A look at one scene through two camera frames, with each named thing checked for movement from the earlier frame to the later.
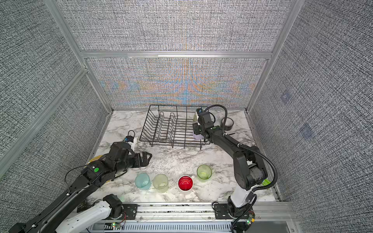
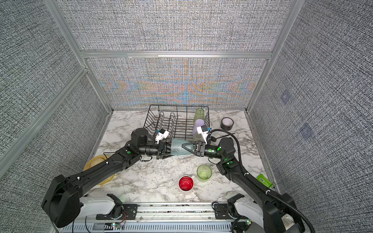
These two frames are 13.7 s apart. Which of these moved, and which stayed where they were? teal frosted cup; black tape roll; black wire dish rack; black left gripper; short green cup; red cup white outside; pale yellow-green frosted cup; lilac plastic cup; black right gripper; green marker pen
Moved: pale yellow-green frosted cup; teal frosted cup; black left gripper; black right gripper; lilac plastic cup
Stayed: red cup white outside; black tape roll; black wire dish rack; green marker pen; short green cup
